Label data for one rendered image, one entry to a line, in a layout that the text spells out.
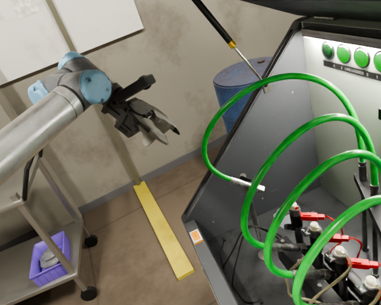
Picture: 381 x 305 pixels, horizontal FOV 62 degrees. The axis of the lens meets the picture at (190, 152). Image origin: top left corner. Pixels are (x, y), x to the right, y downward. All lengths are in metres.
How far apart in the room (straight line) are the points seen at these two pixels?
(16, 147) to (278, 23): 3.04
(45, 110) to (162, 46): 2.28
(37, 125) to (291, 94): 0.74
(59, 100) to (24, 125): 0.09
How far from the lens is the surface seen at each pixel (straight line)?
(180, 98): 3.04
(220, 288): 0.92
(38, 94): 0.83
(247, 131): 1.03
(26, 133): 0.66
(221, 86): 2.42
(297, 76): 0.73
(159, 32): 2.89
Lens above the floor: 1.69
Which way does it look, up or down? 30 degrees down
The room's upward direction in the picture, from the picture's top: 20 degrees counter-clockwise
